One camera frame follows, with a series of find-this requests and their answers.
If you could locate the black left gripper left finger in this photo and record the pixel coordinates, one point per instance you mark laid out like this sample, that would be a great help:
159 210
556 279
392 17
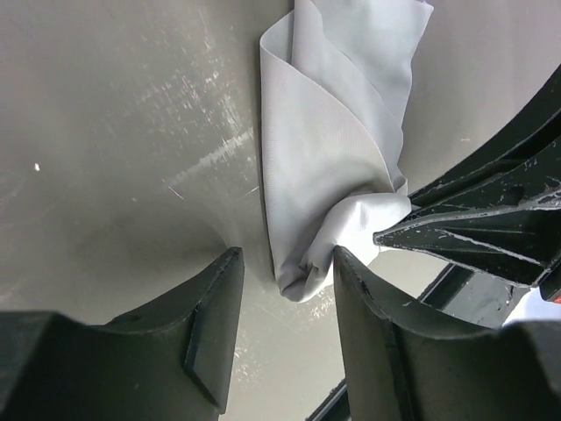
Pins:
169 359

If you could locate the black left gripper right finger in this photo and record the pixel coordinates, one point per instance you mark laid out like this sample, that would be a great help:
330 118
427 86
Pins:
404 360

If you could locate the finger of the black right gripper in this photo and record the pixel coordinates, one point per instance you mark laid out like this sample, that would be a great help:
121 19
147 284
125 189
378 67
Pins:
507 226
533 128

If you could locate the light grey underwear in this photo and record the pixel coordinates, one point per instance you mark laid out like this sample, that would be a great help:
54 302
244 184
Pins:
335 82

